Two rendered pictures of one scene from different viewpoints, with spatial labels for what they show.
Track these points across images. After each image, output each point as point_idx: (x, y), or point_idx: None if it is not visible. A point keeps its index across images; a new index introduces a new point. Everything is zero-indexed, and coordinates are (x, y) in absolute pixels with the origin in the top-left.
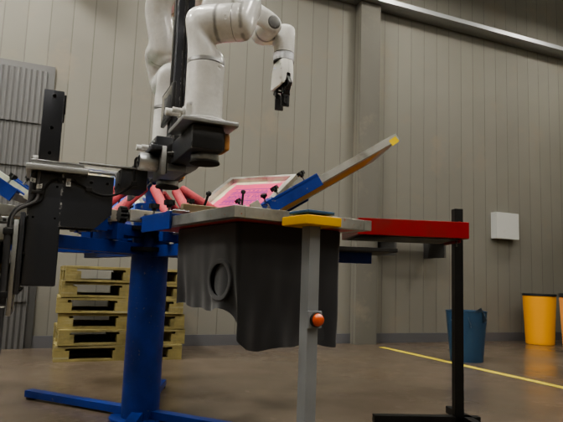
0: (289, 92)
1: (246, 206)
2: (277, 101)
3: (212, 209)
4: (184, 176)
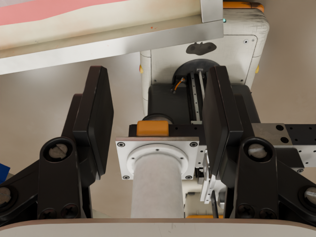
0: (274, 161)
1: (223, 16)
2: (105, 148)
3: (146, 50)
4: (166, 122)
